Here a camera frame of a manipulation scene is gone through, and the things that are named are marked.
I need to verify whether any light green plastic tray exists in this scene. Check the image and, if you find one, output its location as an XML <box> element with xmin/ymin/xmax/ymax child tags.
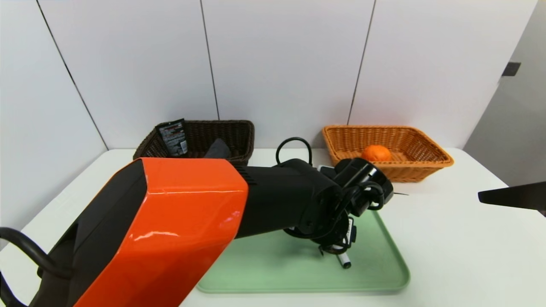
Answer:
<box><xmin>197</xmin><ymin>209</ymin><xmax>411</xmax><ymax>294</ymax></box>

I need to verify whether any orange fruit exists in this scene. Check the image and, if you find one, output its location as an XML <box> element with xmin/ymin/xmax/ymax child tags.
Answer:
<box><xmin>361</xmin><ymin>145</ymin><xmax>392</xmax><ymax>162</ymax></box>

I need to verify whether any dark grey towel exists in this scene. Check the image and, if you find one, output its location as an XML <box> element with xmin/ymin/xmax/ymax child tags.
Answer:
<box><xmin>203</xmin><ymin>138</ymin><xmax>232</xmax><ymax>159</ymax></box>

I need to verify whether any orange wicker basket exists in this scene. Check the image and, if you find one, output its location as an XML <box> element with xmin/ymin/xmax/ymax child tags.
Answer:
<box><xmin>322</xmin><ymin>125</ymin><xmax>454</xmax><ymax>183</ymax></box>

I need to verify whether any black left camera cable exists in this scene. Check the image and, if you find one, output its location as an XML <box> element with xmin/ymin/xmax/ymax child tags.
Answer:
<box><xmin>276</xmin><ymin>137</ymin><xmax>313</xmax><ymax>166</ymax></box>

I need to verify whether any black cosmetic tube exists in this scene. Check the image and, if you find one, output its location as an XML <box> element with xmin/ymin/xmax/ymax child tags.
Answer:
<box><xmin>155</xmin><ymin>119</ymin><xmax>189</xmax><ymax>158</ymax></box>

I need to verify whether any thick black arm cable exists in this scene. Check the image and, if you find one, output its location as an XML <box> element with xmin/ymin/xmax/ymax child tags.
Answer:
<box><xmin>0</xmin><ymin>227</ymin><xmax>73</xmax><ymax>307</ymax></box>

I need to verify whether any dark brown wicker basket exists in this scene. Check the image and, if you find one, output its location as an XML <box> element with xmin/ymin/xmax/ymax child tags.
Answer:
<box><xmin>134</xmin><ymin>120</ymin><xmax>256</xmax><ymax>167</ymax></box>

